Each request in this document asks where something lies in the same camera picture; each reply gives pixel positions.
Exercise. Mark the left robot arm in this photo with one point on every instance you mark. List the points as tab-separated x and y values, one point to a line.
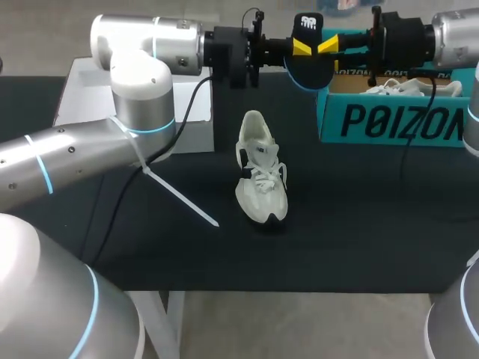
142	86

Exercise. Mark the white knit shoe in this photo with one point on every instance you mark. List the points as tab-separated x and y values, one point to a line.
262	187
408	86

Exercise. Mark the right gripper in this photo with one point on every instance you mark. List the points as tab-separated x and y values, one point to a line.
404	39

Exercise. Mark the black and blue insole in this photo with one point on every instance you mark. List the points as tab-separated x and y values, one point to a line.
308	71

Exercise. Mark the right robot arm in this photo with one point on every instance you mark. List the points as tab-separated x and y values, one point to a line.
454	33

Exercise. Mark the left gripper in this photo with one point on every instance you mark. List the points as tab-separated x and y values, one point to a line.
228	56

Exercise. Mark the teal box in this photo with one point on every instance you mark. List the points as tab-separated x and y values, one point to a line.
389	119

